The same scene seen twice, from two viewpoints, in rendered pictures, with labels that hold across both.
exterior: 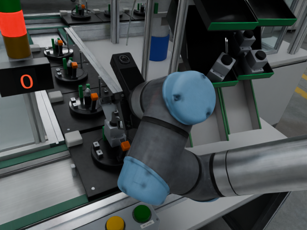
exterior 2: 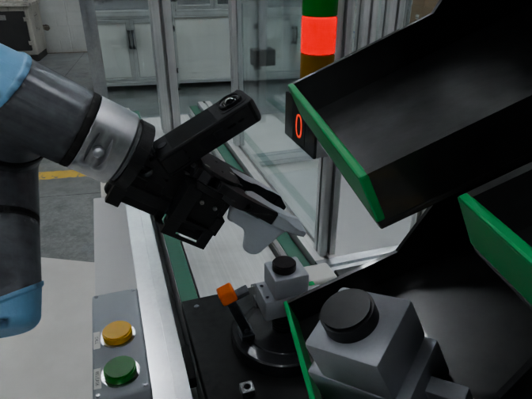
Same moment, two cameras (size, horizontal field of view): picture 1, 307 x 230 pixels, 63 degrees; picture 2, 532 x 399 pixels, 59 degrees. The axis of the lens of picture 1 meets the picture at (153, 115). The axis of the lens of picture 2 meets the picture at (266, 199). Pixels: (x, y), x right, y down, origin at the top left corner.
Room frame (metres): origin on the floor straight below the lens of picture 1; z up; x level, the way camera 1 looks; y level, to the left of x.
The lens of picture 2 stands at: (0.63, -0.37, 1.44)
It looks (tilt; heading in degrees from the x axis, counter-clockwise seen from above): 27 degrees down; 105
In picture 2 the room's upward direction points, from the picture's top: straight up
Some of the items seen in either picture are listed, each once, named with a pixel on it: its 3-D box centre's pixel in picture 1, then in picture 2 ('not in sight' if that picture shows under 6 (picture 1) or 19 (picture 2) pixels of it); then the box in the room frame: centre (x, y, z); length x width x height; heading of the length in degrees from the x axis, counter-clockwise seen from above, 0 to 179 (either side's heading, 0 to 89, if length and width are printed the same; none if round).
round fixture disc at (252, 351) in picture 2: (114, 149); (283, 332); (0.53, 0.10, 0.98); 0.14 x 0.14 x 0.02
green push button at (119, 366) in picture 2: (141, 213); (120, 371); (0.35, 0.00, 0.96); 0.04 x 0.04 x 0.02
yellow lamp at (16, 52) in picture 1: (17, 44); (317, 70); (0.53, 0.33, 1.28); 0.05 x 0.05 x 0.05
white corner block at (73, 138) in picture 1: (73, 140); (319, 282); (0.56, 0.24, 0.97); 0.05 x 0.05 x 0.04; 33
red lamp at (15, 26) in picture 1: (11, 21); (318, 34); (0.53, 0.33, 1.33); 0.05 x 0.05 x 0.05
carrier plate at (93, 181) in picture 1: (114, 154); (283, 342); (0.53, 0.10, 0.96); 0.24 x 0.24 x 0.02; 33
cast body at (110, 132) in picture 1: (113, 127); (290, 283); (0.54, 0.11, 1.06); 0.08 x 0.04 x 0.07; 33
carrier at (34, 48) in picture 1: (57, 46); not in sight; (1.16, 0.51, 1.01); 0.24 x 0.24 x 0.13; 33
